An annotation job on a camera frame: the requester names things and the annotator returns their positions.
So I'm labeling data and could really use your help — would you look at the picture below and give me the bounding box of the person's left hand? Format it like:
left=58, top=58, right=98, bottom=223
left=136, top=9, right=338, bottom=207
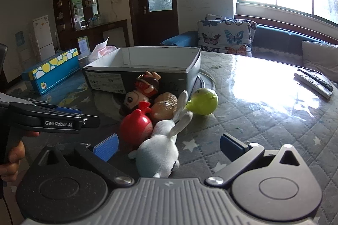
left=0, top=131, right=40, bottom=184

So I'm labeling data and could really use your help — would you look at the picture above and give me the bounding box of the grey cardboard box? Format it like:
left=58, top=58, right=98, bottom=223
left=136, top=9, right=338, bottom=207
left=81, top=47, right=202, bottom=95

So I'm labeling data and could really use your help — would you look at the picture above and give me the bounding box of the dark wooden cabinet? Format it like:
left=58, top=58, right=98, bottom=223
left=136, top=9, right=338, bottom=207
left=52, top=0, right=130, bottom=52

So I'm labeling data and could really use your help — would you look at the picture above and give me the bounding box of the green round toy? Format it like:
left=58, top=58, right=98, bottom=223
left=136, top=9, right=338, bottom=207
left=185, top=88, right=219, bottom=116

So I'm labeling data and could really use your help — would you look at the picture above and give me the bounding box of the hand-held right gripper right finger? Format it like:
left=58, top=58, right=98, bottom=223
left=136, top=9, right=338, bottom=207
left=205, top=133, right=304, bottom=187

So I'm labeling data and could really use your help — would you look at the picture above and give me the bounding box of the white cushion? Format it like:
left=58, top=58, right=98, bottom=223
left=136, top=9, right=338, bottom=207
left=301, top=41, right=338, bottom=75

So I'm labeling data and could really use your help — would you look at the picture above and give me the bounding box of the white plush rabbit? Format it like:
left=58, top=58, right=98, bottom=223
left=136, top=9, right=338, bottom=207
left=128, top=90, right=194, bottom=178

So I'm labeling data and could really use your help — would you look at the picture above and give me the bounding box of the blue dotted tissue box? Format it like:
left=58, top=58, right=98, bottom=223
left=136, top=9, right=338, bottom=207
left=22, top=48, right=80, bottom=95

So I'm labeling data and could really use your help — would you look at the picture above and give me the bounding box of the grey remote control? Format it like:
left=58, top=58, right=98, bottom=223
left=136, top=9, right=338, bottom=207
left=294, top=72, right=333, bottom=99

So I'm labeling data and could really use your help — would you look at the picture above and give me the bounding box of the red round toy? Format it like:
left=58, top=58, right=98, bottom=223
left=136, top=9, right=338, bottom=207
left=120, top=101, right=154, bottom=147

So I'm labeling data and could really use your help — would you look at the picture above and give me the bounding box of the white refrigerator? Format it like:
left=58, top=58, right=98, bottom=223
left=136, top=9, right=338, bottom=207
left=32, top=15, right=56, bottom=59

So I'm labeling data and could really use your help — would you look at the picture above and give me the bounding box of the butterfly print cushion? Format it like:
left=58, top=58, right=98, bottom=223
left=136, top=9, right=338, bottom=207
left=198, top=19, right=252, bottom=56
left=205, top=14, right=257, bottom=39

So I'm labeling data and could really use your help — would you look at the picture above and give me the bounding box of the cartoon doll with red hat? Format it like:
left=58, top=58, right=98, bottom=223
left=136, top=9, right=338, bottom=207
left=119, top=71, right=162, bottom=116

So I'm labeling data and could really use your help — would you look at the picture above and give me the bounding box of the pink tissue pack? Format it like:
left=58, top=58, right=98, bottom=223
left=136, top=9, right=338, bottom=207
left=87, top=37, right=118, bottom=63

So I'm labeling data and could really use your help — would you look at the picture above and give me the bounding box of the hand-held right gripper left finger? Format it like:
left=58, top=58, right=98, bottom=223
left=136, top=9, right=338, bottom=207
left=34, top=133, right=135, bottom=186

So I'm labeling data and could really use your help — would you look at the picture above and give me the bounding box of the blue sofa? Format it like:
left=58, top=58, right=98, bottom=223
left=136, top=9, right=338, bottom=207
left=161, top=24, right=338, bottom=62

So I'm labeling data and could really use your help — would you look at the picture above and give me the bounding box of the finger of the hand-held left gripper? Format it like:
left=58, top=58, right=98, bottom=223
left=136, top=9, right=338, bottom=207
left=26, top=98, right=83, bottom=117
left=79, top=113, right=101, bottom=128

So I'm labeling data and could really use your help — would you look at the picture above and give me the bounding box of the white carton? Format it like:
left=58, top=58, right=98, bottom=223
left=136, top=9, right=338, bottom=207
left=76, top=36, right=90, bottom=55

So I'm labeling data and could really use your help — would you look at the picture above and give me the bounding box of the black remote control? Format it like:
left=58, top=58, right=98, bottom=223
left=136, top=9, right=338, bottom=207
left=297, top=68, right=334, bottom=92

